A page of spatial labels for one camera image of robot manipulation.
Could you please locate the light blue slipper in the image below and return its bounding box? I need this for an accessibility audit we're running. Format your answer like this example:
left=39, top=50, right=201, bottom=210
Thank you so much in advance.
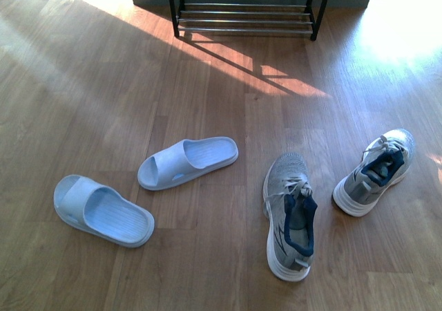
left=53, top=175, right=155, bottom=248
left=137, top=137, right=238, bottom=191

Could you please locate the grey knit sneaker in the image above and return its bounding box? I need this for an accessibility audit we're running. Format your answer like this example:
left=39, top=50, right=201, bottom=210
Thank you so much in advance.
left=262, top=152, right=317, bottom=282
left=332, top=129, right=415, bottom=217

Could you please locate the black metal shoe rack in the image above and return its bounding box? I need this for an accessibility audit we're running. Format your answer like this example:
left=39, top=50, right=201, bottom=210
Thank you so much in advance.
left=169, top=0, right=328, bottom=41

